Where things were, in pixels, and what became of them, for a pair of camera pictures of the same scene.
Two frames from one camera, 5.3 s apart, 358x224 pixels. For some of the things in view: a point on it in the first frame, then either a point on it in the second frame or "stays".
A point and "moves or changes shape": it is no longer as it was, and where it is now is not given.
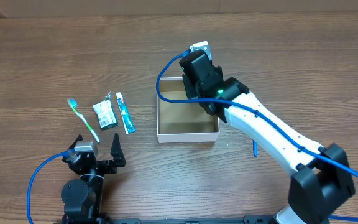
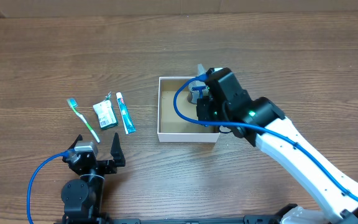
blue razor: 255,149 moves or changes shape
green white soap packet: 107,117 stays
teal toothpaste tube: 129,125 stays
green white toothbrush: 73,102 stays
